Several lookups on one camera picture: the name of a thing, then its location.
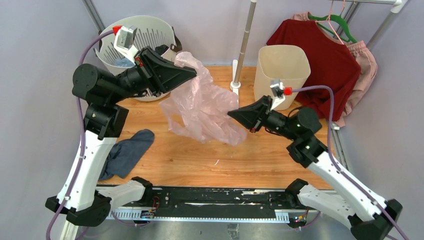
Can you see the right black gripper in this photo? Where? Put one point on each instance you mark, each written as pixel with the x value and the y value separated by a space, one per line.
pixel 254 116

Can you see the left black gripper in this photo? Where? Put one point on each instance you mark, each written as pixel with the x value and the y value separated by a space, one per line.
pixel 165 75

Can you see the pink plastic trash bag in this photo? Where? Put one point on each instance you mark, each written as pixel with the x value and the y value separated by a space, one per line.
pixel 198 109

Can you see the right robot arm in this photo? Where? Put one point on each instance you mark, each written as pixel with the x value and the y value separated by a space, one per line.
pixel 366 214

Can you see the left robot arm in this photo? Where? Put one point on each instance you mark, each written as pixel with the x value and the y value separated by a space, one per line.
pixel 102 124

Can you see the beige plastic trash bin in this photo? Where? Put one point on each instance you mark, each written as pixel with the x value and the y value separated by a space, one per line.
pixel 287 63

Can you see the black plastic bag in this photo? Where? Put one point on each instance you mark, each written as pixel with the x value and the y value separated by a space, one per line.
pixel 161 49

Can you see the white slotted laundry basket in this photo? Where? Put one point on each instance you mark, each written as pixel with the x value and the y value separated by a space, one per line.
pixel 151 31

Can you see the blue plastic bag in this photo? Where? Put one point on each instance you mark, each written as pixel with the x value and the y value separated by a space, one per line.
pixel 123 63

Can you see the clothes rack pole with foot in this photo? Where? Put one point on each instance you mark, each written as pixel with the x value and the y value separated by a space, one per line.
pixel 237 64

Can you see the grey-blue cloth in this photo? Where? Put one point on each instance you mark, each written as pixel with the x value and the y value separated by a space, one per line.
pixel 125 154

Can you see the red t-shirt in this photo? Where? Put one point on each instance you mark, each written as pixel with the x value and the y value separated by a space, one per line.
pixel 331 63

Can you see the corner aluminium profile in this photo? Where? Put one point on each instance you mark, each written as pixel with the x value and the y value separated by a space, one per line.
pixel 94 14

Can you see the green clothes hanger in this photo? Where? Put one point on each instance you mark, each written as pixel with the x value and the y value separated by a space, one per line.
pixel 325 23

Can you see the pink clothes hanger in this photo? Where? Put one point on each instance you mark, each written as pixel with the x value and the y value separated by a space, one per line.
pixel 332 18

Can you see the pink garment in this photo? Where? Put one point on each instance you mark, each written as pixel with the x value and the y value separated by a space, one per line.
pixel 364 73

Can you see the right rack pole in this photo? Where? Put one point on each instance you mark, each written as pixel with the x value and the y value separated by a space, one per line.
pixel 368 20

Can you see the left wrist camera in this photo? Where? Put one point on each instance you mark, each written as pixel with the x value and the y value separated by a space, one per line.
pixel 124 41

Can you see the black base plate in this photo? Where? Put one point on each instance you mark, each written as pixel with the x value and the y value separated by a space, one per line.
pixel 171 203

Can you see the aluminium frame rail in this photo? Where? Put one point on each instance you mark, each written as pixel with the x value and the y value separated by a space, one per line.
pixel 106 213

